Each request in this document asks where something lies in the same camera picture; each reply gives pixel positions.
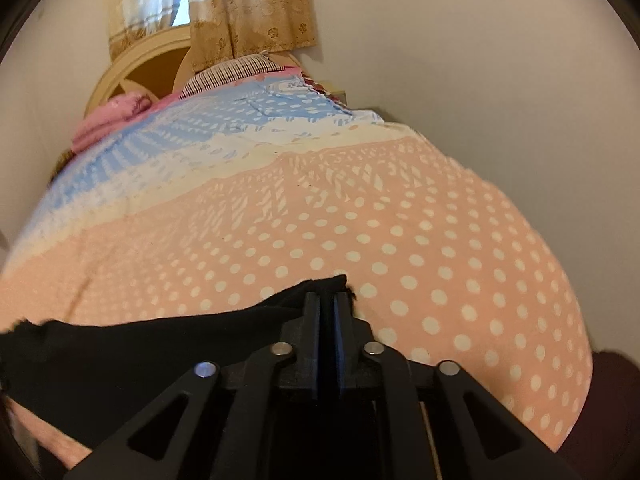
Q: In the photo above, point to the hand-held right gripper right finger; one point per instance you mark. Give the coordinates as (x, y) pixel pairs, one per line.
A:
(339, 350)

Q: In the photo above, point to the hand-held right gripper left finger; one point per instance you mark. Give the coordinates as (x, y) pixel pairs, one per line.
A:
(325, 350)

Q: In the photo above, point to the black pants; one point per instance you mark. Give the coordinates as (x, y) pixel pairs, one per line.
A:
(125, 350)

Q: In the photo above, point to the polka dot bedspread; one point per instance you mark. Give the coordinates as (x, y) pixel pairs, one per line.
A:
(400, 210)

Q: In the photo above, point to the beige bedside cabinet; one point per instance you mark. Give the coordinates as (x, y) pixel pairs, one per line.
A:
(336, 97)

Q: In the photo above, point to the pink bed sheet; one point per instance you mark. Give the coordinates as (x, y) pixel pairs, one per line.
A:
(289, 73)

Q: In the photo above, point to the dark maroon cloth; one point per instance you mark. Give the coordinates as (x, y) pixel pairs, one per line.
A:
(610, 420)

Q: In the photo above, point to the striped pillow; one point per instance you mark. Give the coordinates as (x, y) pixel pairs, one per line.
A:
(235, 71)

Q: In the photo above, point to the pink folded blanket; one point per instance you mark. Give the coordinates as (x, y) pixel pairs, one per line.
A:
(107, 120)

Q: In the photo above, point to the dark brown bundle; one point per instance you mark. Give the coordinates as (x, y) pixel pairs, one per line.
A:
(61, 162)

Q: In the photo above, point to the cream wooden headboard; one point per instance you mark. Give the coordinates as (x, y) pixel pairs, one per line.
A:
(150, 75)

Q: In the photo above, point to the beige floral curtain panel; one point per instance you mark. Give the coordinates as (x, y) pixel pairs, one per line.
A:
(255, 10)
(145, 5)

